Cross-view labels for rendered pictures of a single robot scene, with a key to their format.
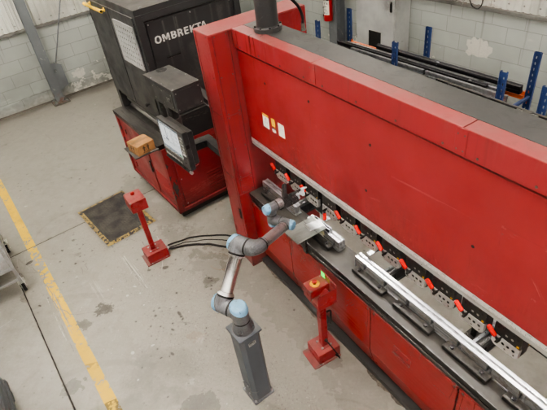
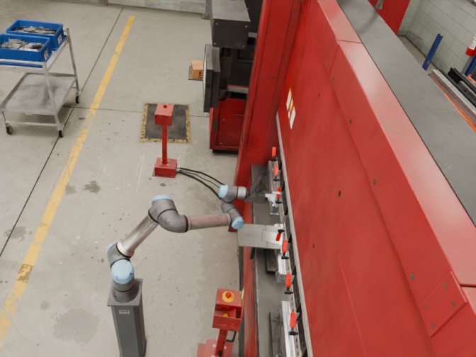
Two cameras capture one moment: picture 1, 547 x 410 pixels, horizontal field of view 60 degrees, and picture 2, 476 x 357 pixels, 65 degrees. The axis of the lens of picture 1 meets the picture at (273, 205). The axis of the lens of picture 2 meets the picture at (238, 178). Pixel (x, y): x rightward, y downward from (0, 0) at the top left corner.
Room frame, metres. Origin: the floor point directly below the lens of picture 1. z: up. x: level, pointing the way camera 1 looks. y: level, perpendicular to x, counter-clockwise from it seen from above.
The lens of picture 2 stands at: (1.19, -0.61, 2.81)
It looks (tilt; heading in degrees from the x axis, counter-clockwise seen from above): 41 degrees down; 22
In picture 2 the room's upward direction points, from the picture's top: 10 degrees clockwise
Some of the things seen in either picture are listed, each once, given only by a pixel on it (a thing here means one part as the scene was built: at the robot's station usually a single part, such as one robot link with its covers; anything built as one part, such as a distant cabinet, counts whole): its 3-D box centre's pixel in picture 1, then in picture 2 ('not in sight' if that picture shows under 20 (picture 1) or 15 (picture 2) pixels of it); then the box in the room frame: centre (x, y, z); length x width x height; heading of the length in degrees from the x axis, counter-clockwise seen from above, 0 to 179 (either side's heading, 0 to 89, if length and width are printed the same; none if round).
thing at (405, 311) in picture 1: (413, 316); not in sight; (1.85, -0.76, 0.89); 0.30 x 0.05 x 0.03; 28
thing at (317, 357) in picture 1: (321, 349); (214, 355); (2.29, -0.21, 0.06); 0.25 x 0.20 x 0.12; 114
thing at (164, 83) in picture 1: (181, 124); (223, 63); (3.65, 0.66, 1.53); 0.51 x 0.25 x 0.85; 33
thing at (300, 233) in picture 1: (304, 230); (258, 236); (2.69, -0.21, 1.00); 0.26 x 0.18 x 0.01; 118
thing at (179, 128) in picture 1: (179, 141); (211, 78); (3.56, 0.71, 1.42); 0.45 x 0.12 x 0.36; 33
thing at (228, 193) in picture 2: (270, 208); (228, 192); (2.66, 0.03, 1.28); 0.11 x 0.08 x 0.09; 118
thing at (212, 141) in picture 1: (207, 149); (241, 102); (3.78, 0.52, 1.17); 0.40 x 0.24 x 0.07; 28
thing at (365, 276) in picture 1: (369, 280); (276, 339); (2.20, -0.57, 0.89); 0.30 x 0.05 x 0.03; 28
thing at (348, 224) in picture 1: (352, 219); (297, 263); (2.43, -0.51, 1.26); 0.15 x 0.09 x 0.17; 28
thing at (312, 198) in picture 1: (316, 193); (289, 206); (2.78, -0.32, 1.26); 0.15 x 0.09 x 0.17; 28
